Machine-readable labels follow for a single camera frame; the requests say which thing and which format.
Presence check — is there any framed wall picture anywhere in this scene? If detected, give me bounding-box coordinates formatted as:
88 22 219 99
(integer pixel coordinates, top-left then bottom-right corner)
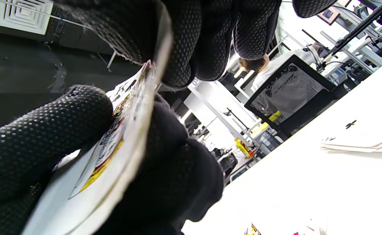
318 7 341 26

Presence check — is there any dark office desk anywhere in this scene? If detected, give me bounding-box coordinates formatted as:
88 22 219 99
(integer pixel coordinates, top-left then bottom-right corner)
321 0 382 66

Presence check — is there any square white ceiling diffuser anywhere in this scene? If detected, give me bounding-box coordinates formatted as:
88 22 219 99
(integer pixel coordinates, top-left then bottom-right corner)
0 0 54 35

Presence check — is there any pile of face-up diamonds cards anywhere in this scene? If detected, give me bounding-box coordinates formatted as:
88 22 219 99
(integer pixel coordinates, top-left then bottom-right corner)
243 222 328 235

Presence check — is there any stack of red-backed playing cards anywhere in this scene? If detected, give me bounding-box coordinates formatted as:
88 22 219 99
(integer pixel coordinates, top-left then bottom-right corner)
21 13 173 235

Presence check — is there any pile of face-up clubs cards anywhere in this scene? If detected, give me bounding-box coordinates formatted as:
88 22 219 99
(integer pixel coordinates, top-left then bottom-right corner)
320 114 382 153

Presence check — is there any yellow and red packet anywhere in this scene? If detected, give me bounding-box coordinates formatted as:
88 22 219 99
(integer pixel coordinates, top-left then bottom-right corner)
235 138 255 159

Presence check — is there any black mesh back office chair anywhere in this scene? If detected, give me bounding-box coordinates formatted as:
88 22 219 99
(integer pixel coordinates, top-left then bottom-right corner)
244 54 348 137

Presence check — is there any person's left hand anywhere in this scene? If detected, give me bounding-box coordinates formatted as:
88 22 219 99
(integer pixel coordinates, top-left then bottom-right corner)
0 84 224 235

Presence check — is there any person's right hand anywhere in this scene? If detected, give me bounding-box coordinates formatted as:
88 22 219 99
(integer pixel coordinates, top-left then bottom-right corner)
52 0 338 88

